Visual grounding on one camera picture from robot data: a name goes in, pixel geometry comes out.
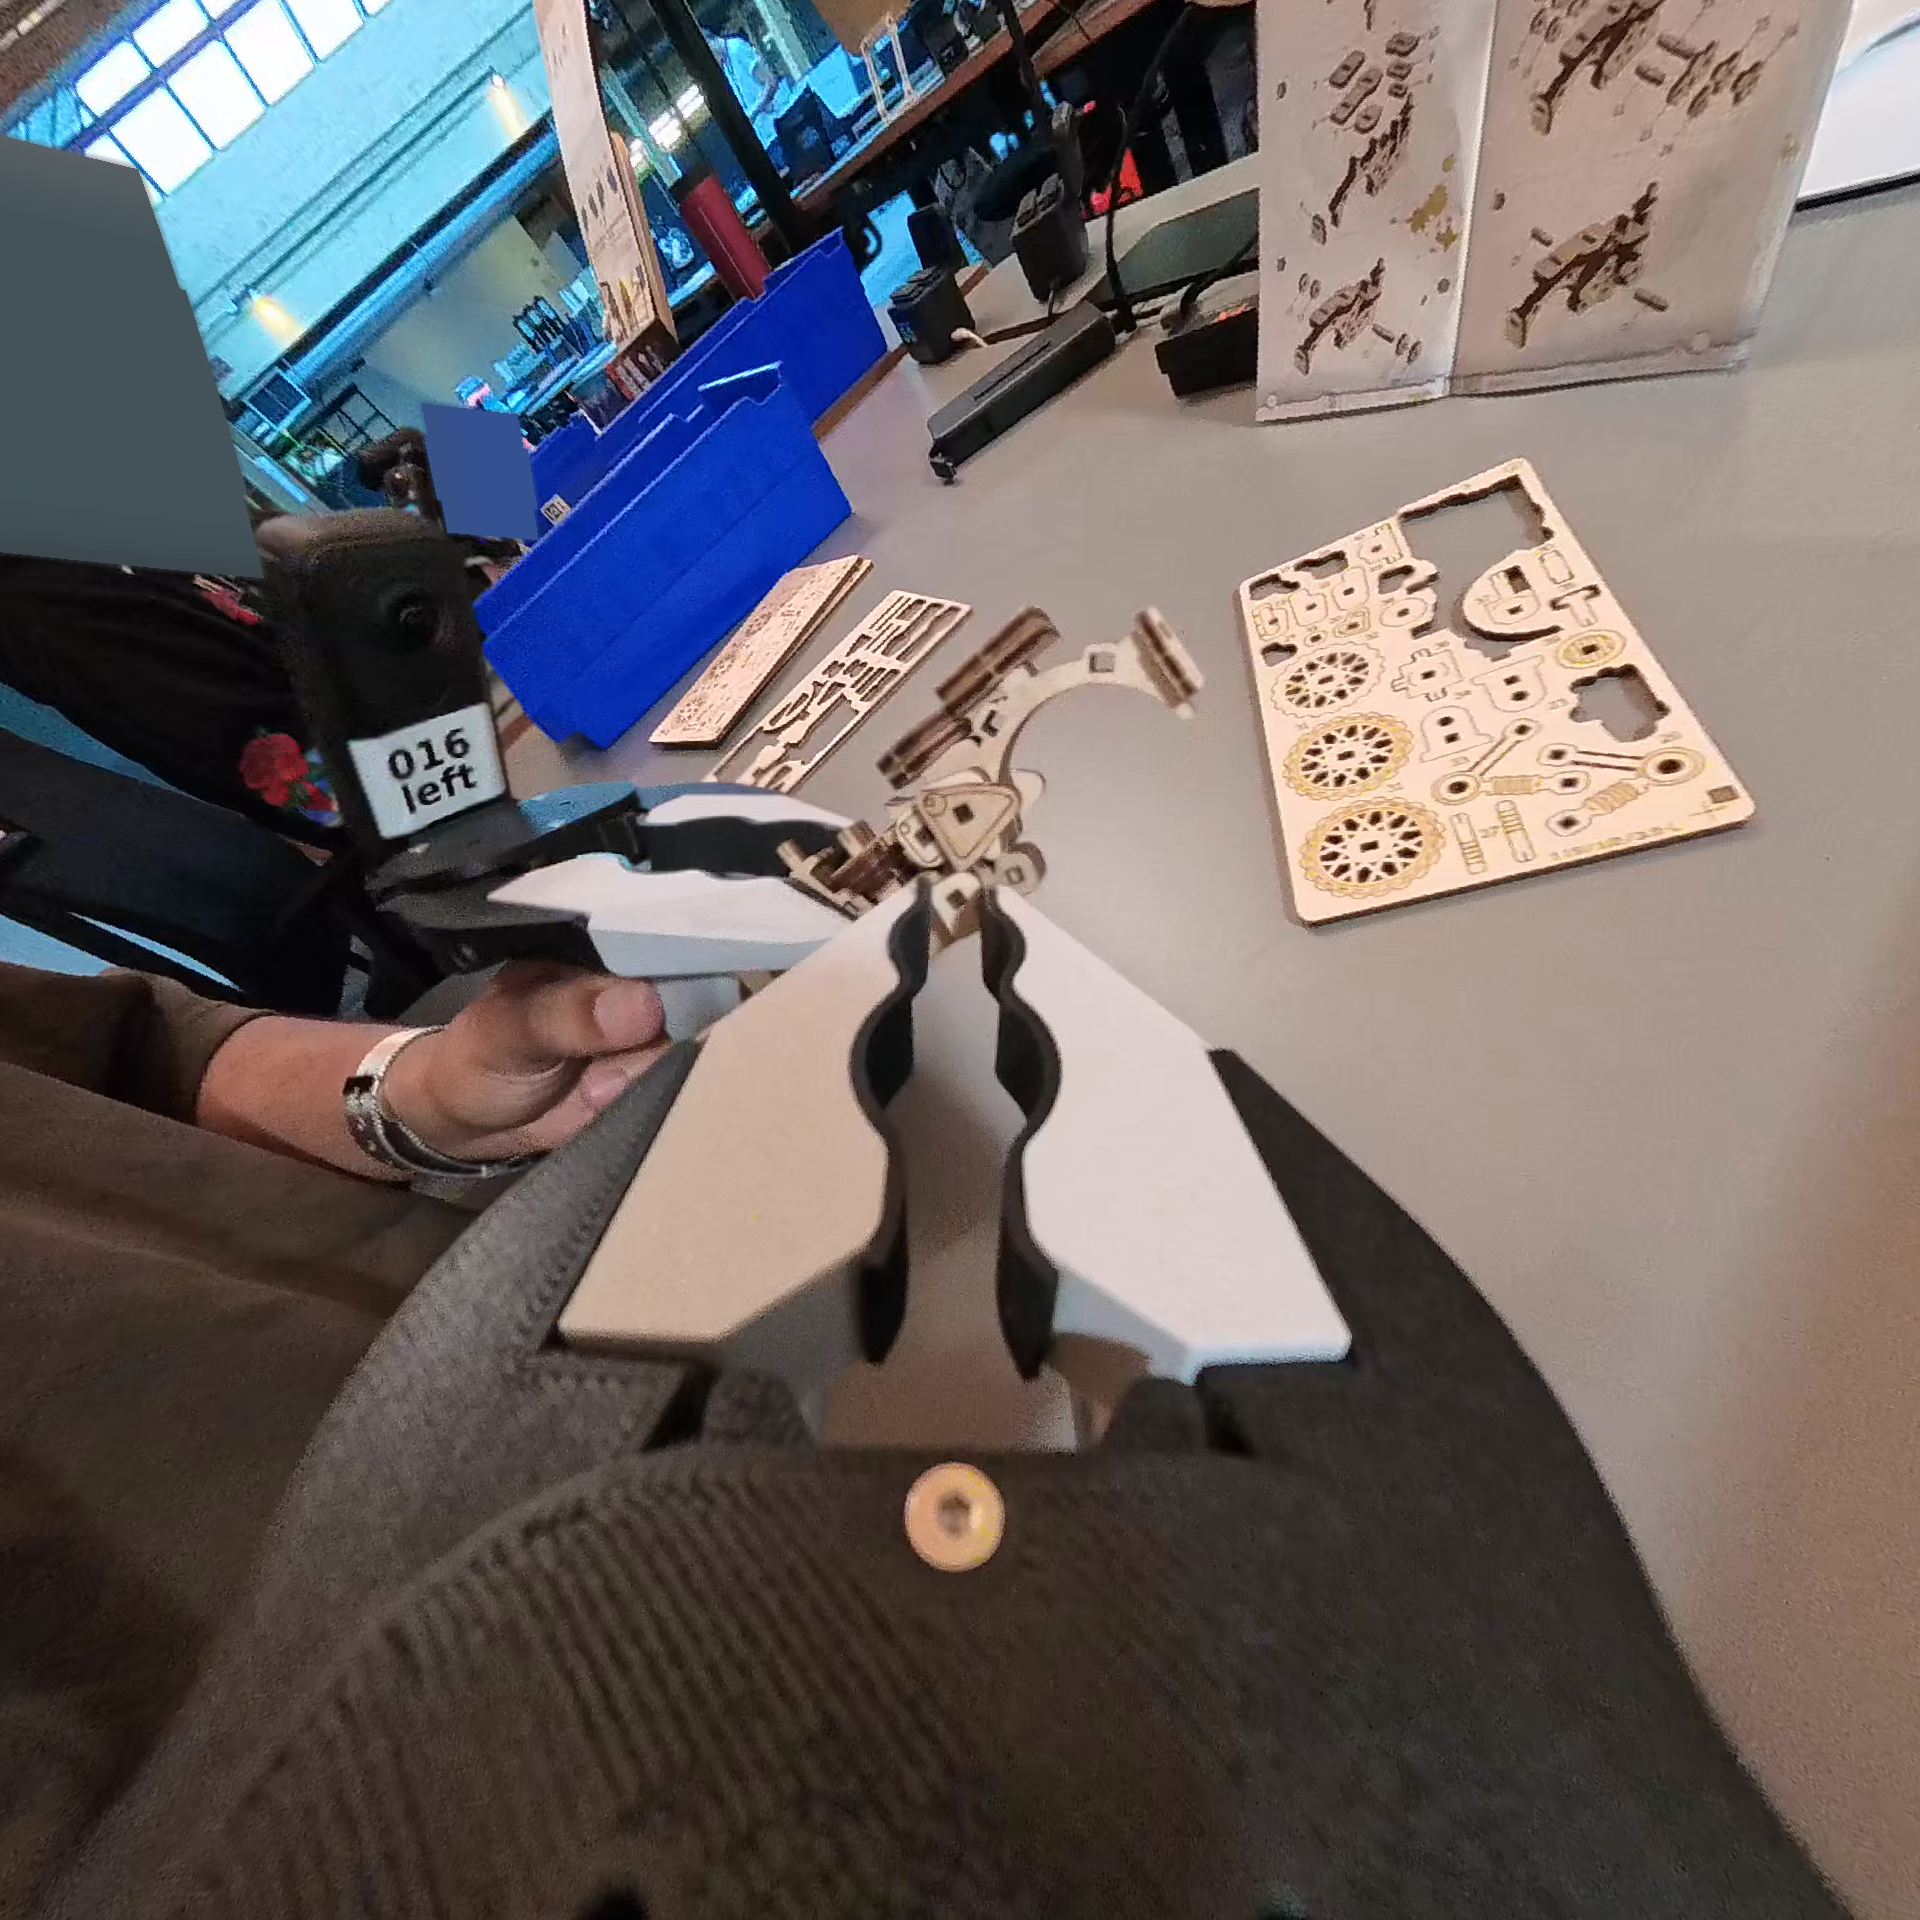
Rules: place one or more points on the standing display board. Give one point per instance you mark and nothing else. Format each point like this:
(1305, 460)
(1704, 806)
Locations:
(598, 148)

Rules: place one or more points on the wooden cutout frame sheet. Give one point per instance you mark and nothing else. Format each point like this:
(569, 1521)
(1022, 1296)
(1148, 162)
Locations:
(937, 612)

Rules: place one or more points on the blue plastic bin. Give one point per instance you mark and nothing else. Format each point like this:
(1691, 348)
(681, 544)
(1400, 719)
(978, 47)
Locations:
(675, 569)
(809, 329)

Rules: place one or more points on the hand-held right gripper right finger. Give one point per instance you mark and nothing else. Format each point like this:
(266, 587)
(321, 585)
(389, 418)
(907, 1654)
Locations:
(1185, 1201)

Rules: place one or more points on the folded instruction sheet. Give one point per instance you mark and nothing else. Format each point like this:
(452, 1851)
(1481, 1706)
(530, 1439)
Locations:
(1499, 360)

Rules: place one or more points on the small black box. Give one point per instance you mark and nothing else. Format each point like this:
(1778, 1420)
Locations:
(1208, 353)

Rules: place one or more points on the grey desk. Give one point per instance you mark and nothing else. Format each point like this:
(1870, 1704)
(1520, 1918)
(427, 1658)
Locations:
(1499, 1201)

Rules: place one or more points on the brown shirt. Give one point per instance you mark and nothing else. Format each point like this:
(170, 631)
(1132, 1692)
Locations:
(148, 1350)

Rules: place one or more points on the dark grey flat case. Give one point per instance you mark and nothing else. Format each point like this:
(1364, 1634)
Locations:
(1185, 240)

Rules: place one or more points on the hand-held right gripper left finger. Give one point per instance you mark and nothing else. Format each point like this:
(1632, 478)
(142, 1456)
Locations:
(721, 1201)

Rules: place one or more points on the black battery charger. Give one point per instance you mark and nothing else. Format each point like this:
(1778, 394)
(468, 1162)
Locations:
(930, 315)
(1049, 233)

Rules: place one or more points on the stacked wooden parts sheets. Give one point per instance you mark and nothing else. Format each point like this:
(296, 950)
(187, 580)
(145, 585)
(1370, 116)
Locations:
(764, 646)

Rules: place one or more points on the window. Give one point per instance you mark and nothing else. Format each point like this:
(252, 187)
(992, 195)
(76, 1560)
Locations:
(195, 76)

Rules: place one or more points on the person's left forearm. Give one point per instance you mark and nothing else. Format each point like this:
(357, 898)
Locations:
(284, 1079)

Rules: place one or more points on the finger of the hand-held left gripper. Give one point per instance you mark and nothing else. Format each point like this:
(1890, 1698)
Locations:
(734, 810)
(675, 922)

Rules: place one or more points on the red cylinder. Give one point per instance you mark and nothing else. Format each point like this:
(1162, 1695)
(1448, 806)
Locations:
(728, 233)

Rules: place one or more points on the wooden model assembly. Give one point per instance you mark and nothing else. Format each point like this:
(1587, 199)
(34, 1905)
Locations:
(973, 825)

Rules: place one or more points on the black power strip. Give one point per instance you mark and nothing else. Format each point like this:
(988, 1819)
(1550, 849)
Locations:
(1019, 382)

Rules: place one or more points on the person's left hand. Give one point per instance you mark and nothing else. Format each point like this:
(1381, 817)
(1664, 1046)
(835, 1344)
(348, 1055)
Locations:
(510, 1066)

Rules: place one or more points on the wooden gear parts sheet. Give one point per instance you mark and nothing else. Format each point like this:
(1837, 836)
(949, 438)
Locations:
(1681, 833)

